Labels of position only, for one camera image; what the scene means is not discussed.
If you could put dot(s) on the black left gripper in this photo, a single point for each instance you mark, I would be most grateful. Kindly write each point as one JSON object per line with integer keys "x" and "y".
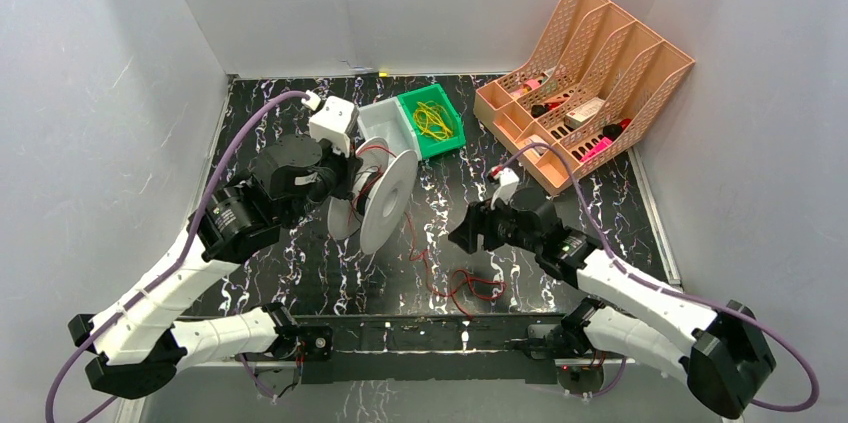
{"x": 343, "y": 168}

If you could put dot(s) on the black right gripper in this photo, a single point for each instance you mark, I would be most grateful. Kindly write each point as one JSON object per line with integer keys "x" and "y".
{"x": 479, "y": 219}

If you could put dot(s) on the white plastic cable spool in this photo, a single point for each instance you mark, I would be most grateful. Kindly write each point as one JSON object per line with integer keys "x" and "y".
{"x": 382, "y": 189}

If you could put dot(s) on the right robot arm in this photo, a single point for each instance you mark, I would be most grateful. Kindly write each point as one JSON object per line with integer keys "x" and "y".
{"x": 720, "y": 355}

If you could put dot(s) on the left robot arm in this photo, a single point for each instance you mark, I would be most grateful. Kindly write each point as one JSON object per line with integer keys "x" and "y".
{"x": 143, "y": 343}

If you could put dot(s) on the white plastic bin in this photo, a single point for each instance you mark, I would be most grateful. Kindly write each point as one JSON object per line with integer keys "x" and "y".
{"x": 387, "y": 119}

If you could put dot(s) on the green plastic bin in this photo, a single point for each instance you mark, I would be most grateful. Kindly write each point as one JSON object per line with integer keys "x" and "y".
{"x": 436, "y": 123}

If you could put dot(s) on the white box in organizer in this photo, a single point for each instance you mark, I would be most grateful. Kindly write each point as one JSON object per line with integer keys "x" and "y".
{"x": 578, "y": 116}

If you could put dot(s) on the pink item in organizer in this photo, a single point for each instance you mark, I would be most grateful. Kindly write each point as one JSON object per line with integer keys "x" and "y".
{"x": 599, "y": 147}

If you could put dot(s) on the pink tape roll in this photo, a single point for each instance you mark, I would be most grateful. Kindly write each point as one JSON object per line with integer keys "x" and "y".
{"x": 531, "y": 84}

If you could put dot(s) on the black red marker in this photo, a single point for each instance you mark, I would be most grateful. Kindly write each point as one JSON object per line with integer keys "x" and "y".
{"x": 614, "y": 130}

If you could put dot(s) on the peach plastic desk organizer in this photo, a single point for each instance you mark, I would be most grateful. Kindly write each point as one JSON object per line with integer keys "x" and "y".
{"x": 588, "y": 49}

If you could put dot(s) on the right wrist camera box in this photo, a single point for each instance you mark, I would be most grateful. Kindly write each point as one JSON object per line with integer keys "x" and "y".
{"x": 506, "y": 181}

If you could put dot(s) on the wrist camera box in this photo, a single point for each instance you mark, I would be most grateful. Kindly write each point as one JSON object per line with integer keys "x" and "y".
{"x": 335, "y": 122}
{"x": 506, "y": 181}

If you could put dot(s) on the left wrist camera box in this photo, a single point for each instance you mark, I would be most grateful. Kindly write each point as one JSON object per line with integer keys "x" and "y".
{"x": 335, "y": 122}

